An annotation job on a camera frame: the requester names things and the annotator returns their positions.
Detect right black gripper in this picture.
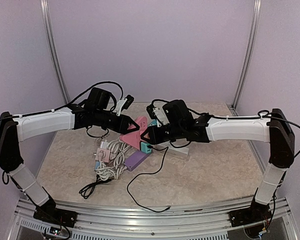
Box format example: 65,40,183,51
141,122,185,144

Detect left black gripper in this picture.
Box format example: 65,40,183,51
93,108,140,134

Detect pink triangular power strip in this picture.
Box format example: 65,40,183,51
119,116,148,153

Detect teal plug adapter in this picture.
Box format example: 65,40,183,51
139,141,153,154

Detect black usb cable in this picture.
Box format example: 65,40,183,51
126,144,172,213

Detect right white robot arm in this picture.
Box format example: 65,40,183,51
140,99,295,222

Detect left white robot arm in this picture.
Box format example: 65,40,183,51
0,87,140,223

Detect pink small plug adapter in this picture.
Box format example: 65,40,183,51
94,147,111,163

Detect light blue small plug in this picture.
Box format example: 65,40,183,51
94,161,100,171

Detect teal power strip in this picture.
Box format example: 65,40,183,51
148,119,157,127

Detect purple power strip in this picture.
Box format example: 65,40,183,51
123,150,151,172

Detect white power strip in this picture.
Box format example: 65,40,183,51
167,146,189,158

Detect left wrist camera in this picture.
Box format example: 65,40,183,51
114,94,135,116

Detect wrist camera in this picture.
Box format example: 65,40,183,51
114,94,135,116
146,104,169,127

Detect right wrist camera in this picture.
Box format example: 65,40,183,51
146,104,169,127

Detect white bundled power cords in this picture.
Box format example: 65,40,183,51
94,138,138,181

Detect black coiled cable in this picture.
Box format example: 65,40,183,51
78,174,113,200

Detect aluminium front frame rail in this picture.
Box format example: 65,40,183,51
7,196,300,240

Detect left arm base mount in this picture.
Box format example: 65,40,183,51
33,208,78,228

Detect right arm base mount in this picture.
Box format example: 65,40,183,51
228,207,272,228

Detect left aluminium corner post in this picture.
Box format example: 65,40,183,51
39,0,70,104

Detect aluminium corner post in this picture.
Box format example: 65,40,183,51
39,0,70,104
231,0,262,111

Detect right aluminium corner post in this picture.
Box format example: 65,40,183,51
231,0,262,111

